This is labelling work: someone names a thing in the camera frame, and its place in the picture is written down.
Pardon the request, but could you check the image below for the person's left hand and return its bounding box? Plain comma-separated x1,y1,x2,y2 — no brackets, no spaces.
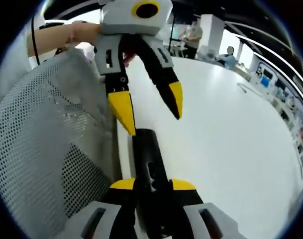
68,21,102,48

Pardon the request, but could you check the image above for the grey cable on table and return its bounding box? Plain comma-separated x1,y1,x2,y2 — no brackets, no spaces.
237,82,256,95

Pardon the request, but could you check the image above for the black remote control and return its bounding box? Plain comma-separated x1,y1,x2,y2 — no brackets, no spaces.
132,127,185,239

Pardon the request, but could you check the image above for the grey mesh office chair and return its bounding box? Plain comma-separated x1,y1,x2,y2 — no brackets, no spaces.
0,48,117,239

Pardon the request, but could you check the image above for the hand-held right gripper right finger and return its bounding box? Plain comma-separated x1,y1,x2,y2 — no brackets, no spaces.
168,178,244,239

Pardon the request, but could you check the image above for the thin black cable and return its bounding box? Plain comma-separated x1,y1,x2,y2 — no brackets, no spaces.
31,13,42,66

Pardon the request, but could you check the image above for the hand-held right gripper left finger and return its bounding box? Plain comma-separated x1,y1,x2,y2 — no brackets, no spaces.
56,178,137,239

